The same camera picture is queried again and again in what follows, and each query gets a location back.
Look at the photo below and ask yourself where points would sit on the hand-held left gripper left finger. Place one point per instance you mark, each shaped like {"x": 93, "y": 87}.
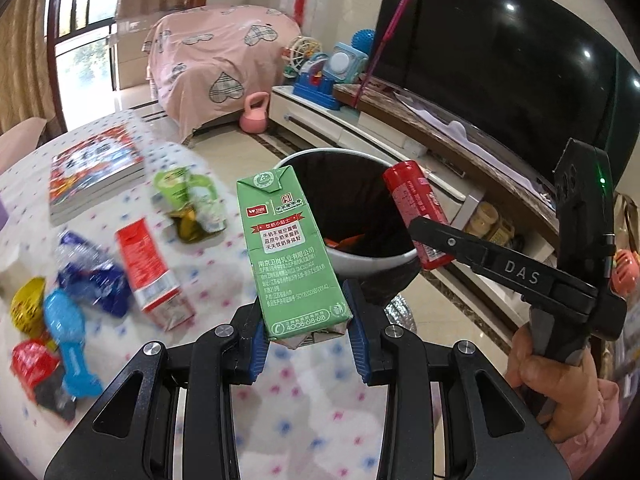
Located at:
{"x": 257, "y": 355}

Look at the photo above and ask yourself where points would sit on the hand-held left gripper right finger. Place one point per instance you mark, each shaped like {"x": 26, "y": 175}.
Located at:
{"x": 361, "y": 355}

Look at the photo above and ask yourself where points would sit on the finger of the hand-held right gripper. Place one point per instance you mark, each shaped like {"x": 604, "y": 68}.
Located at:
{"x": 480, "y": 255}

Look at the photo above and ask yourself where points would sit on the white bin with black bag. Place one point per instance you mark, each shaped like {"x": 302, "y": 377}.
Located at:
{"x": 350, "y": 260}

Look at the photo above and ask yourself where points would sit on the green milk carton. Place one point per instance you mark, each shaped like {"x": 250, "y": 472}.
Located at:
{"x": 285, "y": 240}

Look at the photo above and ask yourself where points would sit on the person's right hand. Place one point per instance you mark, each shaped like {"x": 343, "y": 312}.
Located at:
{"x": 550, "y": 390}

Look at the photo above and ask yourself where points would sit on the yellow jars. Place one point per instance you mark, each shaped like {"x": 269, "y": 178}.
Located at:
{"x": 487, "y": 222}

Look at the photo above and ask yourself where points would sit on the silver foil bag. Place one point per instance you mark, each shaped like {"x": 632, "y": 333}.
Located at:
{"x": 400, "y": 315}

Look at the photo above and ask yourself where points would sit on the pink plastic toy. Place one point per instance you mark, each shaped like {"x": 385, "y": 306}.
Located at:
{"x": 627, "y": 270}

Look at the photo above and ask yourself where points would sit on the orange wrapper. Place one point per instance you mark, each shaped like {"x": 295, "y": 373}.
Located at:
{"x": 345, "y": 241}

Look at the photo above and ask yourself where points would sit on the white cloth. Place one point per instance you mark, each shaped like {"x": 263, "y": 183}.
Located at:
{"x": 465, "y": 135}

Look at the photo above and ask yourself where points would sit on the red and white carton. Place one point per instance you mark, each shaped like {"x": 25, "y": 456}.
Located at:
{"x": 145, "y": 265}

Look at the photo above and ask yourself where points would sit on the green snack bag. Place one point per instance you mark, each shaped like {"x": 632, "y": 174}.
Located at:
{"x": 185, "y": 195}

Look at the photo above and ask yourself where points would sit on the blue crumpled wrapper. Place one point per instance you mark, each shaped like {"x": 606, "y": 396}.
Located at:
{"x": 95, "y": 280}

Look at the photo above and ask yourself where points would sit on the black television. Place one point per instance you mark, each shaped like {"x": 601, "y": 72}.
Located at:
{"x": 500, "y": 60}

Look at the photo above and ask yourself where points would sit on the white television stand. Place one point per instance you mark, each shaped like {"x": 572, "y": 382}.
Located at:
{"x": 350, "y": 125}

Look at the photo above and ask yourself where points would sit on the light blue plastic wrapper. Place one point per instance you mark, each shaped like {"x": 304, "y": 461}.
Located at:
{"x": 65, "y": 330}

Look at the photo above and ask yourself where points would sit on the red snack wrapper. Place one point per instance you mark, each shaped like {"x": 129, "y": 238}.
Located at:
{"x": 32, "y": 365}

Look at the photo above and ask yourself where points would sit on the light blue toy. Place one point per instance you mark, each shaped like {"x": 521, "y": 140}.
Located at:
{"x": 345, "y": 65}

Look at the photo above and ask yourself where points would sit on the blue and red toy machine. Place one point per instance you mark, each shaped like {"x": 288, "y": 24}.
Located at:
{"x": 315, "y": 90}

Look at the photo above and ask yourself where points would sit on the golden yellow wrapper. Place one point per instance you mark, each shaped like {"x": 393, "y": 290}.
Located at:
{"x": 27, "y": 307}

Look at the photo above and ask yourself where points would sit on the pink kettlebell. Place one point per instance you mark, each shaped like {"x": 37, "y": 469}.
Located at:
{"x": 254, "y": 119}

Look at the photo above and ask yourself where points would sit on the pink stick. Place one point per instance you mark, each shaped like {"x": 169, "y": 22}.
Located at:
{"x": 387, "y": 35}

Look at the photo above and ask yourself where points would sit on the blue spiky ball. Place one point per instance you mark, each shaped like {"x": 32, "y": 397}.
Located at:
{"x": 362, "y": 42}

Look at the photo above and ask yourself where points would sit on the stack of red books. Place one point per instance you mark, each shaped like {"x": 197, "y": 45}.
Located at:
{"x": 95, "y": 165}

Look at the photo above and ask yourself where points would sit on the ferris wheel toy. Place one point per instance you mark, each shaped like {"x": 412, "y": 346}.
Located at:
{"x": 300, "y": 52}

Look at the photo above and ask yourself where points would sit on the pink heart print cover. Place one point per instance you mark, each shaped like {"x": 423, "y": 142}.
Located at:
{"x": 220, "y": 45}

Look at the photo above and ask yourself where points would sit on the beige patterned curtain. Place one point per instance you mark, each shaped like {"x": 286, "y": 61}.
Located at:
{"x": 25, "y": 60}

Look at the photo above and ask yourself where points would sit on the brown balcony door frame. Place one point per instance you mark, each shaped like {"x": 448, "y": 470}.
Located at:
{"x": 80, "y": 25}

